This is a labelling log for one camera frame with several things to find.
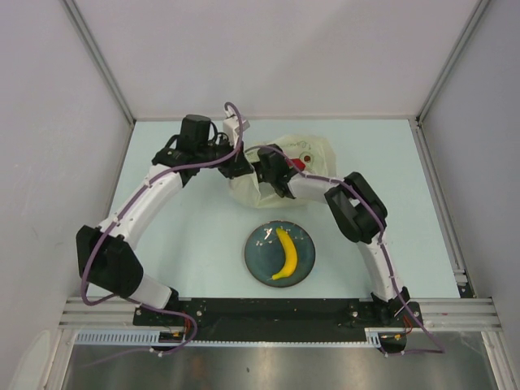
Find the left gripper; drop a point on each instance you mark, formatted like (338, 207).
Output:
(236, 168)

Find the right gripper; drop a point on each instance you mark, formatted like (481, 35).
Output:
(256, 163)

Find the yellow-green plastic bag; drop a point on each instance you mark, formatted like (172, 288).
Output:
(312, 154)

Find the yellow fake banana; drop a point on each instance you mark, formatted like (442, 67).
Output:
(290, 255)

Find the red fake dragon fruit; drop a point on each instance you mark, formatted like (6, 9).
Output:
(296, 164)

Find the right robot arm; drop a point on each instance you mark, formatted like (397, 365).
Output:
(359, 213)

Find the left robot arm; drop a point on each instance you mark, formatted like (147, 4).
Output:
(106, 253)

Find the blue ceramic plate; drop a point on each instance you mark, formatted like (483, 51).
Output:
(265, 256)

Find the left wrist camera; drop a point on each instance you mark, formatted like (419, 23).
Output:
(231, 128)

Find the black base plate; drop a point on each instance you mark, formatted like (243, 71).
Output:
(286, 321)

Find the white cable duct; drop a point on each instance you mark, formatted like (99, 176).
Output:
(169, 339)

